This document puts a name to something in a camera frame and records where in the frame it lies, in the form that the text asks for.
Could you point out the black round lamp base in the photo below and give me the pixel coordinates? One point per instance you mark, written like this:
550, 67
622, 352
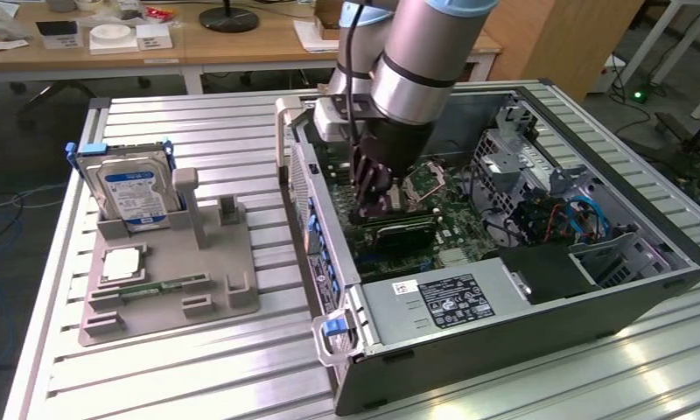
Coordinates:
228, 19

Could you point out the wooden cabinet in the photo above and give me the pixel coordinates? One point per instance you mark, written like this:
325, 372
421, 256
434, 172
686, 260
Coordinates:
561, 44

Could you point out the black plastic shroud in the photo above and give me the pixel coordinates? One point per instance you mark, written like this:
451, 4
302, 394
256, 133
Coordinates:
543, 271

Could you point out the stack of white papers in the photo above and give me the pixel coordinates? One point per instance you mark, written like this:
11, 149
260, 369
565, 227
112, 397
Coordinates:
315, 39

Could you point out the hard disk with blue carrier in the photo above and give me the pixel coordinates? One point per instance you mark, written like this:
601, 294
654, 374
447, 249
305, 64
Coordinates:
128, 192

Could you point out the white paper slip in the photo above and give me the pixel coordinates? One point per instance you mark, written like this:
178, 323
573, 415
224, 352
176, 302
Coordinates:
6, 45

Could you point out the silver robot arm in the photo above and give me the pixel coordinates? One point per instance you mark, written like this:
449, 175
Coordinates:
421, 65

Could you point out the grey power supply unit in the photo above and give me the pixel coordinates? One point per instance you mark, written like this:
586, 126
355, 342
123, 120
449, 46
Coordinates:
397, 306

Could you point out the green graphics card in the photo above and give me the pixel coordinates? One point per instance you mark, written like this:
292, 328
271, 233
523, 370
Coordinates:
406, 238

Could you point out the light wooden desk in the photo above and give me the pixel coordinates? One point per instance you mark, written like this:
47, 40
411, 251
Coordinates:
12, 59

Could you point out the silver CPU chip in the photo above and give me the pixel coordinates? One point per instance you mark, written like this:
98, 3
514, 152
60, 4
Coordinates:
122, 264

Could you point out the red packet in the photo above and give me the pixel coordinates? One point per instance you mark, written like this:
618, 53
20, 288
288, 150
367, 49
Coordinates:
159, 13

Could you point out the small white box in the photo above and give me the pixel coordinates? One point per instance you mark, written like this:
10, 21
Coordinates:
152, 41

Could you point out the grey parts rack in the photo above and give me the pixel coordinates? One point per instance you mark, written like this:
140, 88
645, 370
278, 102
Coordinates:
170, 315

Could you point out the black box with green light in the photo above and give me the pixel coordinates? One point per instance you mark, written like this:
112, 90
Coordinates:
639, 95

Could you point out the metal socket cover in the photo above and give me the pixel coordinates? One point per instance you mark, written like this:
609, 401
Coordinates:
429, 181

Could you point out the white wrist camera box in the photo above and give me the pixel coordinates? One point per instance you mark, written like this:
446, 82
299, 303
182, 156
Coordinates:
333, 122

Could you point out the green motherboard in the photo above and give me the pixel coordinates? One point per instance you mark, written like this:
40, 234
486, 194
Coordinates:
461, 232

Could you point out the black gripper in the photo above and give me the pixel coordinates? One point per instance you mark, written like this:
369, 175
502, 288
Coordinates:
394, 149

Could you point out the blue case latch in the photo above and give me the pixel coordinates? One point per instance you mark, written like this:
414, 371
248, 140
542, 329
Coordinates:
334, 327

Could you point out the white square dish box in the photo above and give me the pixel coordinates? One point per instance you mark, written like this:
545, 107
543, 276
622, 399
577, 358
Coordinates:
114, 44

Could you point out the grey cup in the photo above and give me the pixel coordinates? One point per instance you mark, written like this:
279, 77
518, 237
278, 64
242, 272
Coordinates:
62, 5

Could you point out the cardboard box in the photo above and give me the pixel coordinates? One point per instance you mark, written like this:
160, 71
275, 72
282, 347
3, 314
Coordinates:
326, 13

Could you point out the white box with black top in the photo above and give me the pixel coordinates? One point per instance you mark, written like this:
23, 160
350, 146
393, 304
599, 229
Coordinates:
64, 41

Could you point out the black grey PC case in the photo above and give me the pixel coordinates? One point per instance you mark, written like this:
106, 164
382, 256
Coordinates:
502, 350

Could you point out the green RAM stick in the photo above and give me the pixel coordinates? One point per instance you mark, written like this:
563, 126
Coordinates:
152, 289

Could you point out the metal disk bay cage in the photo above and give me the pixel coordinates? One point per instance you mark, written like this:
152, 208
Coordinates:
502, 166

